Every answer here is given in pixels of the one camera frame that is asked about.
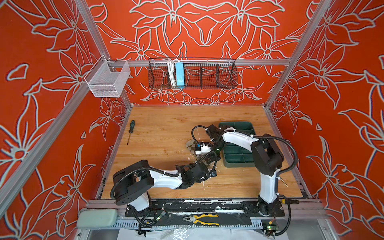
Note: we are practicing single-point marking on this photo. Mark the pale green foam pad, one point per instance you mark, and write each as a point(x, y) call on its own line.
point(97, 218)

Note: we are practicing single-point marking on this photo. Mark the green plastic divided tray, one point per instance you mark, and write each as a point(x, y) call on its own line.
point(233, 155)

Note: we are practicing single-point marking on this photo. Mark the white wire mesh basket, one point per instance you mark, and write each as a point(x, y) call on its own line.
point(107, 79)

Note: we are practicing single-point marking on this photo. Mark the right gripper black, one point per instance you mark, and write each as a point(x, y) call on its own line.
point(217, 156)

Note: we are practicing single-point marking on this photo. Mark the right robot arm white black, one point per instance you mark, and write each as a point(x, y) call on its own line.
point(267, 156)

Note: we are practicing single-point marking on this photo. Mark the beige argyle sock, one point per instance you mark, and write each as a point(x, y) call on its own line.
point(190, 145)

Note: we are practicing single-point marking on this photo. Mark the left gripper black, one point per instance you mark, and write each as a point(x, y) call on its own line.
point(192, 165)

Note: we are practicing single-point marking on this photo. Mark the light blue box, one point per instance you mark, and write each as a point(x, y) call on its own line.
point(180, 76)

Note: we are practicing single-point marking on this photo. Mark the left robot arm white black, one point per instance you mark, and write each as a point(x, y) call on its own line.
point(131, 185)

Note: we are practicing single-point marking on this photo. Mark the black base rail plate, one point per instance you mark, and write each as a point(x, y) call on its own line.
point(248, 207)

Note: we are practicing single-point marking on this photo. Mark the green handle screwdriver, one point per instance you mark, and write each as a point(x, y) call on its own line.
point(131, 129)

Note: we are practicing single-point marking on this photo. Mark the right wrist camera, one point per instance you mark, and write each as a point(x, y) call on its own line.
point(202, 149)

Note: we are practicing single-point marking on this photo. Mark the black wire wall basket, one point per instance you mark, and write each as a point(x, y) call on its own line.
point(200, 73)

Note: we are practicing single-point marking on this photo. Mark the white slotted cable duct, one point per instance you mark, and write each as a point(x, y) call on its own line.
point(132, 224)

